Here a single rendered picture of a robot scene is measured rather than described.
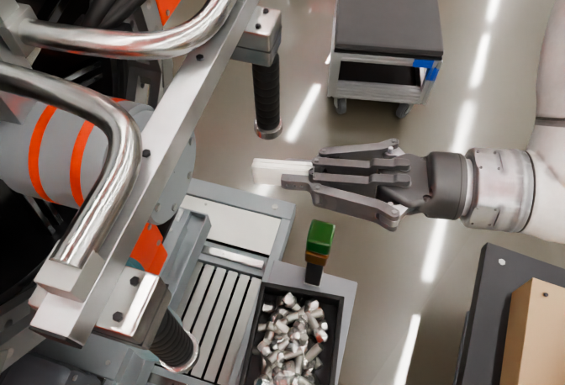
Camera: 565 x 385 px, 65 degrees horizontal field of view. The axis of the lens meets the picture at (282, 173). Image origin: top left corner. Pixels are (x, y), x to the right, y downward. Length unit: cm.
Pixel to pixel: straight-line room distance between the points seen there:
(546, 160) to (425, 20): 114
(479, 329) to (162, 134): 86
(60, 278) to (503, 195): 40
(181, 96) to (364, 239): 108
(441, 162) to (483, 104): 140
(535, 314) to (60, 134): 90
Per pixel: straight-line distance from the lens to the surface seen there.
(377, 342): 134
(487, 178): 49
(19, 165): 55
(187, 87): 43
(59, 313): 35
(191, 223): 130
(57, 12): 73
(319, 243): 68
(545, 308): 106
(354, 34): 149
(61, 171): 52
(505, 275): 116
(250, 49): 54
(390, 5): 164
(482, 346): 109
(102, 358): 115
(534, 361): 102
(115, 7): 50
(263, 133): 66
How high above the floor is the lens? 128
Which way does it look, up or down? 57 degrees down
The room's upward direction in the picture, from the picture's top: straight up
